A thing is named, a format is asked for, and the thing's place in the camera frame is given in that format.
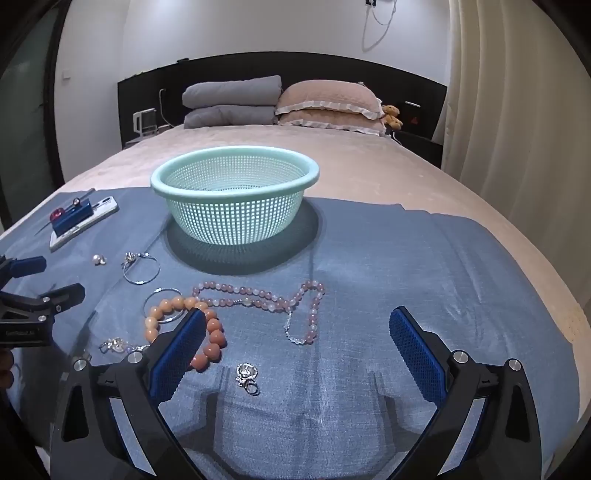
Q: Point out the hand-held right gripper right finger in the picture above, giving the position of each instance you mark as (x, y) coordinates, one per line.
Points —
(418, 357)

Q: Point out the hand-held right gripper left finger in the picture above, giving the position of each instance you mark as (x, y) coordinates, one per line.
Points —
(178, 357)

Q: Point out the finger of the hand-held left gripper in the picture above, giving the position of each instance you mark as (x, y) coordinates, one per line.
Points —
(27, 266)
(55, 297)

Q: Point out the pearl earring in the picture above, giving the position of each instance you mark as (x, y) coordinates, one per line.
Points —
(98, 260)

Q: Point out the plain silver bangle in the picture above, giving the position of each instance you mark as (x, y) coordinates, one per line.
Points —
(152, 295)

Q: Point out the silver bangle with charm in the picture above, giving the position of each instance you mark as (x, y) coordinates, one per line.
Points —
(130, 258)

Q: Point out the mint green plastic basket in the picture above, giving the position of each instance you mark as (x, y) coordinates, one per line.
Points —
(231, 217)

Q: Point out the person's left hand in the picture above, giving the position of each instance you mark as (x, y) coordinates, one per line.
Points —
(4, 369)

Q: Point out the blue clamp device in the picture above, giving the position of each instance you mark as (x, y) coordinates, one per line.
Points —
(71, 220)

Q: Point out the white smartphone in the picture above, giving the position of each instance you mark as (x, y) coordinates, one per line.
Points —
(104, 207)

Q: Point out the blue grey cloth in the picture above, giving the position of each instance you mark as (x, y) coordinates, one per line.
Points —
(369, 263)

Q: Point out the dark glass door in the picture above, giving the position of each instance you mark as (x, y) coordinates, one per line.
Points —
(23, 115)

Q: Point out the bed with pink bedspread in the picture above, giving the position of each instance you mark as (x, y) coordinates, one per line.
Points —
(369, 166)

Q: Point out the black nightstand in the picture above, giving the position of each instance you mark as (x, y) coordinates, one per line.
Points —
(420, 145)

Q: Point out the brown teddy bear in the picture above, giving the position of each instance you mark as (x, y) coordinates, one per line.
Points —
(391, 117)

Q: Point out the grey pillow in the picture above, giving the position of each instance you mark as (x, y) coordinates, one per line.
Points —
(231, 92)
(226, 116)

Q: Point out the pink ruffled pillow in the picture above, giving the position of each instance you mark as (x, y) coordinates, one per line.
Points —
(323, 96)
(332, 121)

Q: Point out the cream curtain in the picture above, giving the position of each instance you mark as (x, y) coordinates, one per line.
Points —
(508, 115)

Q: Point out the black headboard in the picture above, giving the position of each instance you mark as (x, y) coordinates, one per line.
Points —
(231, 68)

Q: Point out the white frame stand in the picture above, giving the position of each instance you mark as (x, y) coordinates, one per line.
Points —
(144, 121)

